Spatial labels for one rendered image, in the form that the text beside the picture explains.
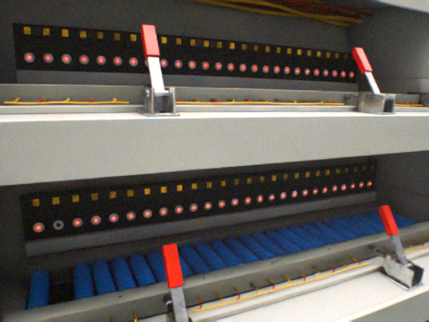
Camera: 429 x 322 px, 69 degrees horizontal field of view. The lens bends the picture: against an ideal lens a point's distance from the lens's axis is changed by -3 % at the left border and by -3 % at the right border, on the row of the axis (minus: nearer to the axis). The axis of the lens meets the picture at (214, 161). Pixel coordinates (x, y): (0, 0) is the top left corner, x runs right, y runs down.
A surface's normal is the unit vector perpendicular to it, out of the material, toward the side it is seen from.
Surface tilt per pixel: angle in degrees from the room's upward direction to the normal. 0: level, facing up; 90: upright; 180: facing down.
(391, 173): 90
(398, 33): 90
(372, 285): 20
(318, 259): 110
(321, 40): 90
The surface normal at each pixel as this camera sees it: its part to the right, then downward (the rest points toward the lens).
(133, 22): 0.39, -0.14
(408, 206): -0.91, 0.07
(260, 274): 0.40, 0.22
